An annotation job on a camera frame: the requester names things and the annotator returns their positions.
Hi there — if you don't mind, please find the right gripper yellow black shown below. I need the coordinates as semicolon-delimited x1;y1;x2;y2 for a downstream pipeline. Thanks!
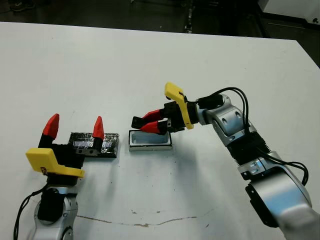
139;81;201;135

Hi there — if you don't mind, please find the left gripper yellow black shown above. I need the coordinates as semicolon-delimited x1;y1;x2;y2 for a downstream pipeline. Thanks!
25;113;105;187

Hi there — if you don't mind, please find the black glossy box lid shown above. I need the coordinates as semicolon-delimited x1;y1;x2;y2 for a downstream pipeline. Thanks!
67;132;120;159

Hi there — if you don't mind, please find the metal pole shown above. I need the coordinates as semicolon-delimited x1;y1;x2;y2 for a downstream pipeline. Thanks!
183;0;196;33

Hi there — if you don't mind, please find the white camera box base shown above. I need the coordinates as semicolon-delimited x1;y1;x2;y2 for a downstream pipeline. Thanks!
128;129;173;152

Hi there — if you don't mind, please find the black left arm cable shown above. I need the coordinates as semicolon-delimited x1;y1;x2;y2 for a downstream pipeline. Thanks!
12;189;43;240

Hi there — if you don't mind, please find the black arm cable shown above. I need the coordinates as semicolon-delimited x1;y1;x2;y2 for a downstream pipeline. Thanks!
12;189;43;240
199;86;310;186

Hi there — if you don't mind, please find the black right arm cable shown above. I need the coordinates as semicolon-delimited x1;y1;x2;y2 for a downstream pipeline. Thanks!
199;86;310;186

